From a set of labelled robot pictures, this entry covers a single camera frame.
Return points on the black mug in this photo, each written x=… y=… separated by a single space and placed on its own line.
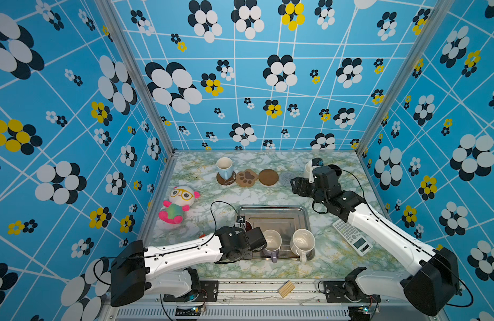
x=337 y=169

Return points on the white calculator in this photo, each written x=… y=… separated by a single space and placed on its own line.
x=353 y=237

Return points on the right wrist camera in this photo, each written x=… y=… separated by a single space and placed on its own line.
x=317 y=162

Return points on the light blue mug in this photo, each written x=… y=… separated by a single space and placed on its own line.
x=224 y=166

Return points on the purple mug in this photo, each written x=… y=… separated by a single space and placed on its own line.
x=274 y=243

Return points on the plush toy white pink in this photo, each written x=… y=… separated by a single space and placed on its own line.
x=181 y=199

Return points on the red interior mug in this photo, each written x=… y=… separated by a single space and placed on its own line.
x=249 y=225

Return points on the aluminium front rail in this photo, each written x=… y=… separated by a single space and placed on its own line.
x=258 y=299

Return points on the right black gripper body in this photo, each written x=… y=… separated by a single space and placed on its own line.
x=305 y=188

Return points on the dark brown round coaster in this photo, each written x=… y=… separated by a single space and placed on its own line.
x=226 y=182

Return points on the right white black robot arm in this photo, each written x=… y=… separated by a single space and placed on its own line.
x=432 y=277

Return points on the white mug back row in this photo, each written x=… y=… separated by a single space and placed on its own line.
x=308 y=171

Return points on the grey woven round coaster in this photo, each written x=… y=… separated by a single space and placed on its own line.
x=286 y=177

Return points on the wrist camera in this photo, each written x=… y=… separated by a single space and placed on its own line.
x=317 y=162
x=241 y=222

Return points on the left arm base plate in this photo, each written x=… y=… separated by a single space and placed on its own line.
x=203 y=291

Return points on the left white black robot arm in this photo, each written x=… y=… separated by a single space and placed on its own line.
x=140 y=270

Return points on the metal tray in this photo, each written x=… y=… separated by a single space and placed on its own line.
x=284 y=219

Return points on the brown wooden round coaster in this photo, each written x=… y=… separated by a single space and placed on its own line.
x=268 y=177

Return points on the white mug front right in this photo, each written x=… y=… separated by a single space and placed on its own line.
x=302 y=243

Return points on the cork paw print coaster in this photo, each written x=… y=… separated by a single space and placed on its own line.
x=246 y=178

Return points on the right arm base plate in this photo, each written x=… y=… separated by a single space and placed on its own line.
x=331 y=291

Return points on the small wooden block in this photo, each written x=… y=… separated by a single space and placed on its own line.
x=286 y=289

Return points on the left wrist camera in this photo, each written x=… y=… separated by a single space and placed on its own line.
x=241 y=222

